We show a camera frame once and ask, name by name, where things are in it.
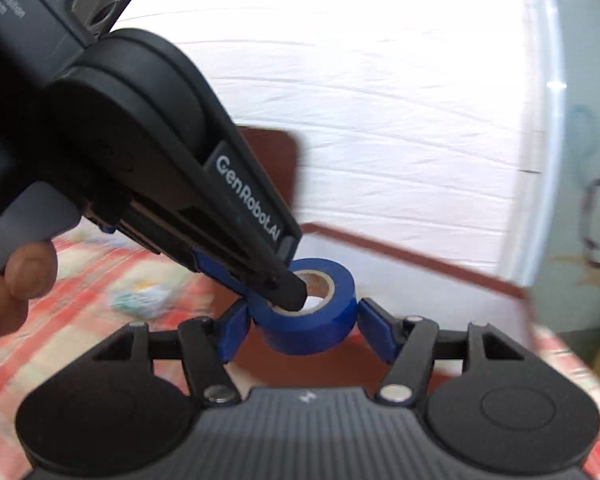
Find frosted glass door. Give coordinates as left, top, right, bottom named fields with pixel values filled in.
left=500, top=0, right=600, bottom=361

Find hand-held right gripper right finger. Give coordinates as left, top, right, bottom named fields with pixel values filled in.
left=357, top=298, right=526, bottom=407

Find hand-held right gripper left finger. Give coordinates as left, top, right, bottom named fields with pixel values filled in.
left=92, top=301, right=254, bottom=407

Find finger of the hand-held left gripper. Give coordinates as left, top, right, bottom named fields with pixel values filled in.
left=202, top=132, right=308, bottom=310
left=85, top=200, right=271, bottom=306

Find wooden chair with floral cover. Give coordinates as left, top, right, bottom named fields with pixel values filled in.
left=235, top=127, right=304, bottom=227

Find brown cardboard box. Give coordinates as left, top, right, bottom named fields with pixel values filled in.
left=227, top=223, right=536, bottom=396

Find blue tape roll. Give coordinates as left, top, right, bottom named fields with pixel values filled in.
left=247, top=257, right=357, bottom=356

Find person's left hand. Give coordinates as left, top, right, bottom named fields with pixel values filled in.
left=0, top=244, right=59, bottom=372

